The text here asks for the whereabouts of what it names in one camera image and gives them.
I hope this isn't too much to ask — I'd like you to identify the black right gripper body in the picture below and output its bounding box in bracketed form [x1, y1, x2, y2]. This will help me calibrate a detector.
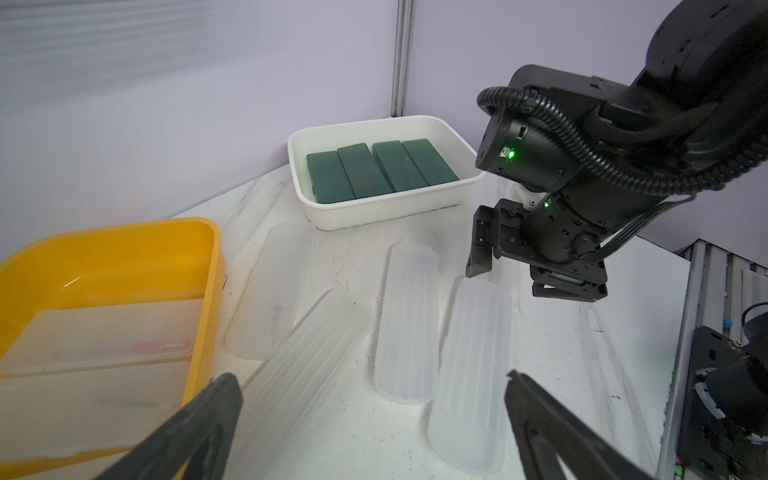
[491, 187, 660, 292]

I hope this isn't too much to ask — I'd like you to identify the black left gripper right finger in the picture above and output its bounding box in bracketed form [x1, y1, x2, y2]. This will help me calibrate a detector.
[505, 370, 650, 479]

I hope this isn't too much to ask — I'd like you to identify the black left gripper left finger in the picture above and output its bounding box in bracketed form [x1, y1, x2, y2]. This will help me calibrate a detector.
[97, 373, 243, 480]

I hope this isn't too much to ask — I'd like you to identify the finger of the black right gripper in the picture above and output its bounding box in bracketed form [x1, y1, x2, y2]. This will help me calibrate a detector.
[465, 206, 496, 278]
[532, 282, 608, 302]

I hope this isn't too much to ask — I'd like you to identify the clear ribbed pencil case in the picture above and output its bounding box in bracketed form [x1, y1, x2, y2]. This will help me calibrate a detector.
[428, 278, 514, 476]
[373, 243, 439, 405]
[224, 289, 374, 479]

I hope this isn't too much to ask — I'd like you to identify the green pencil case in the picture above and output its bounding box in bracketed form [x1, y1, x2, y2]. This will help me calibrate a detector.
[337, 143, 393, 199]
[307, 151, 355, 204]
[402, 138, 459, 186]
[372, 141, 428, 192]

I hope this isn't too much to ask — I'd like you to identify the clear pencil case front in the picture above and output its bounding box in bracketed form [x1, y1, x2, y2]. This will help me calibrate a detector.
[1, 299, 203, 376]

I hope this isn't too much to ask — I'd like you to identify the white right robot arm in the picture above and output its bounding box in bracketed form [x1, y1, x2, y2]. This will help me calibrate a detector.
[466, 1, 767, 302]

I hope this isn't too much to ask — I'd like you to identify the white plastic storage box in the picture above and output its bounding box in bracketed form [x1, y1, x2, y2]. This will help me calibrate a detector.
[287, 115, 485, 231]

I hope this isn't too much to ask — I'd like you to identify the yellow plastic storage box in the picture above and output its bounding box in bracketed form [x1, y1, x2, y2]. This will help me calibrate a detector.
[1, 218, 226, 479]

